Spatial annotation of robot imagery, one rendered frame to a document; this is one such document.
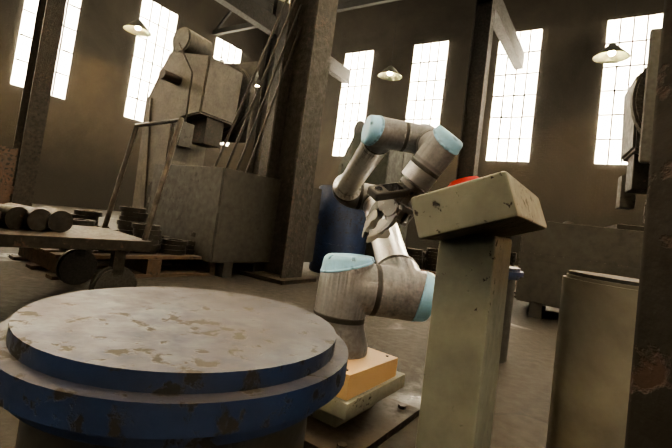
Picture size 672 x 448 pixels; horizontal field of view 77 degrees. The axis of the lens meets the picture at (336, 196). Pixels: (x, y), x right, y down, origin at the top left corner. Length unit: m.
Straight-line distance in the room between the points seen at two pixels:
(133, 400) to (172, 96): 5.79
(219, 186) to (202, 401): 2.95
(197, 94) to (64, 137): 7.07
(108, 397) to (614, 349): 0.48
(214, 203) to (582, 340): 2.91
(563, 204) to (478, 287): 10.82
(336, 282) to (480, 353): 0.69
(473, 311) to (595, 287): 0.13
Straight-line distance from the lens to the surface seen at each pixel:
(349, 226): 4.15
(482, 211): 0.47
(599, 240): 3.60
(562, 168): 11.46
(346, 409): 1.11
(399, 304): 1.23
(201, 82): 5.73
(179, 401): 0.32
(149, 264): 3.11
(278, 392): 0.34
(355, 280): 1.18
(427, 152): 1.15
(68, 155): 12.43
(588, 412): 0.58
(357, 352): 1.22
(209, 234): 3.27
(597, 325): 0.56
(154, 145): 6.10
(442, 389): 0.58
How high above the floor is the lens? 0.54
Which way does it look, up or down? 3 degrees up
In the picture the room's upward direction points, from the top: 7 degrees clockwise
